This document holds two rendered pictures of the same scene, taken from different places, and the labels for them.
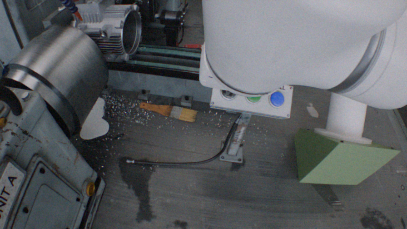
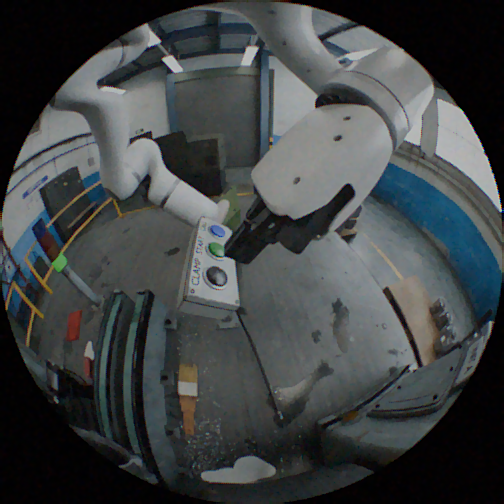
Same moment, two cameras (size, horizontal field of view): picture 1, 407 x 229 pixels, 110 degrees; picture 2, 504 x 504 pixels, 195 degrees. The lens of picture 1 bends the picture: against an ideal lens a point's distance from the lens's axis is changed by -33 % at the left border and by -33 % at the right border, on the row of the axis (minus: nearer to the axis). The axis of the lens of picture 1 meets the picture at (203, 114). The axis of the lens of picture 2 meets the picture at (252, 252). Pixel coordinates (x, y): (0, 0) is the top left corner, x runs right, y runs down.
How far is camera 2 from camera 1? 0.33 m
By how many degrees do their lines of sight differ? 65
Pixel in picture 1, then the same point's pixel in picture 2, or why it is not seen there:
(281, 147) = not seen: hidden behind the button
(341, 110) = (200, 209)
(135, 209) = (324, 380)
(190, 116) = (189, 370)
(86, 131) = (262, 473)
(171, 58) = (111, 396)
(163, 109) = (188, 405)
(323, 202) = not seen: hidden behind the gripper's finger
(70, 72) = not seen: outside the picture
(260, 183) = (252, 288)
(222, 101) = (231, 288)
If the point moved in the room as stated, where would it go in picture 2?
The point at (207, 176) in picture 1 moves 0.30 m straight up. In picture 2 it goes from (260, 333) to (274, 260)
